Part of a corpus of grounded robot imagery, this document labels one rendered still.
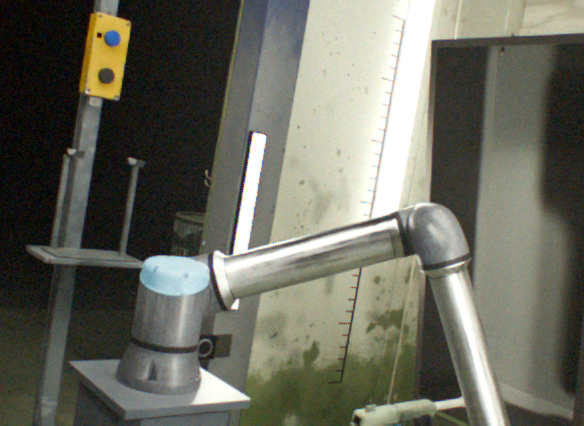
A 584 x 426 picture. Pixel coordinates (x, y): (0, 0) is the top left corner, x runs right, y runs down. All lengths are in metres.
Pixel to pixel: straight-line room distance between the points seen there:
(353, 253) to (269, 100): 0.95
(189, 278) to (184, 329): 0.11
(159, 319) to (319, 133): 1.29
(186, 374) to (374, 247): 0.52
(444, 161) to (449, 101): 0.20
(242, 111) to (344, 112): 0.44
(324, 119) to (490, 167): 0.63
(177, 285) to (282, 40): 1.23
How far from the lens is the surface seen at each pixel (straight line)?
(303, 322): 2.71
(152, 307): 1.51
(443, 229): 1.54
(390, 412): 1.98
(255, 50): 2.46
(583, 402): 2.10
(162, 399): 1.51
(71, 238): 2.38
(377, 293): 2.95
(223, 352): 2.51
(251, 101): 2.41
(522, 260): 2.51
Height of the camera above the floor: 1.14
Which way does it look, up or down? 3 degrees down
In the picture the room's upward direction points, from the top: 10 degrees clockwise
